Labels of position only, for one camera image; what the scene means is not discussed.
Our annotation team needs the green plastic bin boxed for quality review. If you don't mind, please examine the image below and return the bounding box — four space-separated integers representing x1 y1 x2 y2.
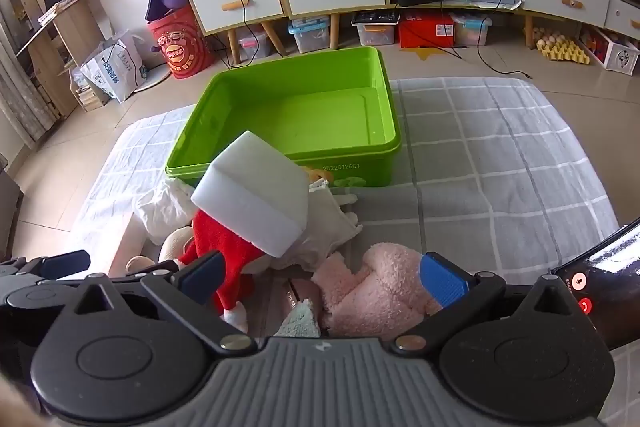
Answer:
165 46 403 194

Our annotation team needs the red printed barrel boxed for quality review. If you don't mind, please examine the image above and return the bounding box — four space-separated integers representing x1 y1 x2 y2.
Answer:
146 4 216 80

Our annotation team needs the red cardboard box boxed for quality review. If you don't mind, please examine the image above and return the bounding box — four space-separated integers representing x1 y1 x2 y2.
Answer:
398 9 456 49

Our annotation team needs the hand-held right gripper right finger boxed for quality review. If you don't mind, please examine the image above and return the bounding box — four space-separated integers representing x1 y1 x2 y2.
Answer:
391 252 591 354

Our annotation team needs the white paper bag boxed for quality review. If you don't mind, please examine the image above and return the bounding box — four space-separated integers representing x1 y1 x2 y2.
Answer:
80 29 148 104

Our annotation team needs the pink-lidded clear storage box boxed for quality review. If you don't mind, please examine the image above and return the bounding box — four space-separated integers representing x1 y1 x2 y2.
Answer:
235 24 275 60

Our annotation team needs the white cloth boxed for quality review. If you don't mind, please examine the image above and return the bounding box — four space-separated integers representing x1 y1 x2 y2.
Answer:
134 179 201 244

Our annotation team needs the white foam block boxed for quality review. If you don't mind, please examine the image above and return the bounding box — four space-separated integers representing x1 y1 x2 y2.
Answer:
191 130 312 258

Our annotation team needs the grey curtain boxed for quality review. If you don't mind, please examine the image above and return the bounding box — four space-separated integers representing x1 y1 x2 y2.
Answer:
0 0 57 150

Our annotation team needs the white printed crate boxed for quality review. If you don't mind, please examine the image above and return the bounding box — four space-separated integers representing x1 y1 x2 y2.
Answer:
580 27 640 76

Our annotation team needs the tan plush toy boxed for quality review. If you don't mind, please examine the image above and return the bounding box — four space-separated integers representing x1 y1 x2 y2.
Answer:
306 167 334 191

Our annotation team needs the round white stand base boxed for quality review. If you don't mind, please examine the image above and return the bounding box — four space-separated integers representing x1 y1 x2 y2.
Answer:
132 66 173 94

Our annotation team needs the wooden desk with shelves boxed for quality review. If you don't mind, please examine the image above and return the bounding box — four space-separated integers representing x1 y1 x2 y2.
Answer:
0 0 107 122

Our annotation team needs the plush doll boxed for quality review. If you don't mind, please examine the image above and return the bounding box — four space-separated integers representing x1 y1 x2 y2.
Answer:
125 207 271 333

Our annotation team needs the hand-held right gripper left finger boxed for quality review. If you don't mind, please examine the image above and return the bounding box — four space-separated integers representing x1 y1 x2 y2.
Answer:
69 251 258 355

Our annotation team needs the blue-lidded clear storage box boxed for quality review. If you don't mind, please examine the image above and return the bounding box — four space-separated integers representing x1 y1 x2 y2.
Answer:
289 18 332 54

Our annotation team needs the clear box with pastel contents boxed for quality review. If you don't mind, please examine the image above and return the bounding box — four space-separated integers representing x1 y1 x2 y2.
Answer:
452 14 493 48

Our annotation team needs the pink fluffy cloth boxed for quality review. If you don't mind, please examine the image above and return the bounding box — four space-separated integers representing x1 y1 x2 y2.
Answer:
311 243 446 338

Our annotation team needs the white drawer with keyhole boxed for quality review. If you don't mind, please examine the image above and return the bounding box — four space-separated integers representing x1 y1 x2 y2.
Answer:
191 0 286 32

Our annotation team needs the small white drawer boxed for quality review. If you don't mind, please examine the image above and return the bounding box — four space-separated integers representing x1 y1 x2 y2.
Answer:
602 0 640 42

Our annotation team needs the teal towel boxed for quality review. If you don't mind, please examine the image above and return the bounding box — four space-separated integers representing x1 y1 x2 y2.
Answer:
274 298 322 338

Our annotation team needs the black smartphone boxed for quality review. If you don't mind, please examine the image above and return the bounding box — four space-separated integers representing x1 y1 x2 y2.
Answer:
550 217 640 350

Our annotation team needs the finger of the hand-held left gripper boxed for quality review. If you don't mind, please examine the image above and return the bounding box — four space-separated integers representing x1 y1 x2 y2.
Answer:
0 250 92 283

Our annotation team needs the yellow egg tray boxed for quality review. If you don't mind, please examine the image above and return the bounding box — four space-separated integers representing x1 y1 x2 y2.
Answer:
536 34 592 65

